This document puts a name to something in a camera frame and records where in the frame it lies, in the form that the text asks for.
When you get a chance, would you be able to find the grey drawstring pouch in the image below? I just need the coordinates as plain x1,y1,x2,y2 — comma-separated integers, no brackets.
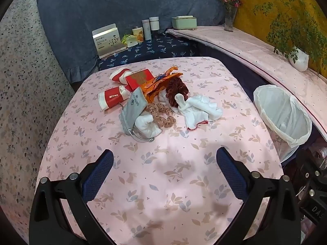
119,87,155,143

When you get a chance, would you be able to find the white lined trash bin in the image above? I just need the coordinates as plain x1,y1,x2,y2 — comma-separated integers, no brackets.
253,85,312,162

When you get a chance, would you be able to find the white product box with flowers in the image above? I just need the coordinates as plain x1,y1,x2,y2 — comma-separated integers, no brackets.
92,23,127,59

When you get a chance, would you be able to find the white cotton glove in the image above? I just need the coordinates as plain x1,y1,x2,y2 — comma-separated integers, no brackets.
135,114,162,138

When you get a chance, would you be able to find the green plant in white pot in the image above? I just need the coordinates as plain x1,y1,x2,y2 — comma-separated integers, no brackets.
267,0,326,74

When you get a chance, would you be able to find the mint green tissue box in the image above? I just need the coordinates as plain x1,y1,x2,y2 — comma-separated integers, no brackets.
172,16,197,30

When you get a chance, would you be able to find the white cloth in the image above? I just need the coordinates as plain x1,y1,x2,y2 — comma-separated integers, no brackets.
175,94,223,130

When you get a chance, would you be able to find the navy floral cloth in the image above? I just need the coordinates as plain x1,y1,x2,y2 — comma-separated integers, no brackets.
98,34,199,71

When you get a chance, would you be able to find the pink shelf cloth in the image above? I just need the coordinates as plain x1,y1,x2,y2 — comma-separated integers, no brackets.
166,26,327,138

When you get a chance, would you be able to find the glass vase with pink flowers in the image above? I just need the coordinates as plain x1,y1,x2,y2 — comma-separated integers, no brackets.
219,0,242,32

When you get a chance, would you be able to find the dark red velvet scrunchie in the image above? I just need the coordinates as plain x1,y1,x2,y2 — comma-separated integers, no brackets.
166,77,189,107

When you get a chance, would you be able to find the red white paper cup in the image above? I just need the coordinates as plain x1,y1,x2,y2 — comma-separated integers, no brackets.
110,67,134,85
97,85,132,110

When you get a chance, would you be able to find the orange plastic bag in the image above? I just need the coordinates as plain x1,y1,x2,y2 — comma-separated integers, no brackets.
154,66,178,82
141,72,183,104

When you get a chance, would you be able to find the blue grey backdrop cloth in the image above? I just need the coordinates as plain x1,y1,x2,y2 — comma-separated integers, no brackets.
37,0,224,83

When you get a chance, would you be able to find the pink rabbit print tablecloth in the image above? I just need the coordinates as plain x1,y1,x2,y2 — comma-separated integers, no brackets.
38,57,283,244

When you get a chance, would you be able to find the red envelope box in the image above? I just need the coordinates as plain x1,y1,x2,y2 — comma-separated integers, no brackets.
126,69,154,91

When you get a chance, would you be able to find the green yellow small packet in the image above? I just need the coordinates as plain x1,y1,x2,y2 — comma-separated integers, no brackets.
121,34,138,48

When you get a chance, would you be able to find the cream orange small carton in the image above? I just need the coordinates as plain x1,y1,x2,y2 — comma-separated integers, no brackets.
132,27,144,44

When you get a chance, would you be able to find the white lidded jar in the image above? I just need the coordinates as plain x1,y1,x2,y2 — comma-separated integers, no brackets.
149,17,160,31

